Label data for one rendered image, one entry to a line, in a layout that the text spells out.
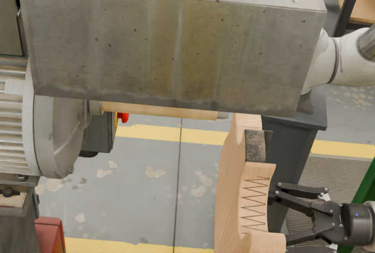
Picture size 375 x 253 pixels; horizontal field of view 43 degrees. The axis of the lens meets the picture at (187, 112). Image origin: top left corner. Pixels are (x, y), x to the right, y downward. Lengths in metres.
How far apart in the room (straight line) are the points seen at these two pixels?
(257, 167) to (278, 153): 1.07
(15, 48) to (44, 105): 0.08
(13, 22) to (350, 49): 1.16
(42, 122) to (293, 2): 0.36
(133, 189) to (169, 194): 0.17
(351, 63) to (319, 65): 0.10
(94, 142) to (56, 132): 0.44
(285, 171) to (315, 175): 0.65
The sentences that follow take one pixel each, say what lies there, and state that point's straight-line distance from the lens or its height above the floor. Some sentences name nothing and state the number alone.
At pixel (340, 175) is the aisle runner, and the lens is 2.52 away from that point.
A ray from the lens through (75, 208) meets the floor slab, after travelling 2.20.
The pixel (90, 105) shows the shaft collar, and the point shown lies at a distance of 0.75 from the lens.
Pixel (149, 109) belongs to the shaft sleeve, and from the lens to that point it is 0.75.
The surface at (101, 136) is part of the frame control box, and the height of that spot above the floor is 0.98.
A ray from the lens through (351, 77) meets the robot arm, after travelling 1.63.
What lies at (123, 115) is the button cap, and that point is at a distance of 1.13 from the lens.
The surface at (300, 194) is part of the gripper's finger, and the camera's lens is 0.94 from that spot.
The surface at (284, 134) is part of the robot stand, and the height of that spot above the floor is 0.62.
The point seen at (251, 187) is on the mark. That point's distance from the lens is 0.73.
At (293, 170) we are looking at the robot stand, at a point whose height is 0.46.
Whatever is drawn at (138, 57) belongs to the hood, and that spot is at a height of 1.45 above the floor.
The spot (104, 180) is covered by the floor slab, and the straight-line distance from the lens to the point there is 2.29.
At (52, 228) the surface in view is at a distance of 1.39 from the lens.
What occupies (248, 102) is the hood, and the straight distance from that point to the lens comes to 0.55.
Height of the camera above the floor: 1.75
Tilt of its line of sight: 42 degrees down
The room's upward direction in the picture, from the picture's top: 7 degrees clockwise
